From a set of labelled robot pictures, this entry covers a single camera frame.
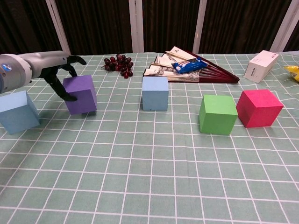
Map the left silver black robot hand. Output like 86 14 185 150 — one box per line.
26 50 87 102

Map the painted paper folding fan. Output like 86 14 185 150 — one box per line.
142 46 241 84

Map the light blue foam cube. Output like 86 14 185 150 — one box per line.
0 90 40 135
142 77 169 112

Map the purple foam cube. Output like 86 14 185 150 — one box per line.
63 74 98 115

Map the dark pleated curtain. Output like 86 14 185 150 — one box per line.
0 0 299 59

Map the red foam cube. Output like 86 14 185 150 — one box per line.
235 89 285 128

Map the yellow snack bag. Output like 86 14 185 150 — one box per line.
284 65 299 82

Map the blue snack wrapper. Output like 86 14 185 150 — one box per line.
171 57 208 75

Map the white cardboard box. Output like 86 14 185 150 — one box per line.
243 50 280 84

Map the dark red grape bunch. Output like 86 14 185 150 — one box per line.
101 54 134 79

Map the green checked tablecloth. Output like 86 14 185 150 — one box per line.
0 51 299 224

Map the green foam cube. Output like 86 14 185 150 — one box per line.
199 94 238 135

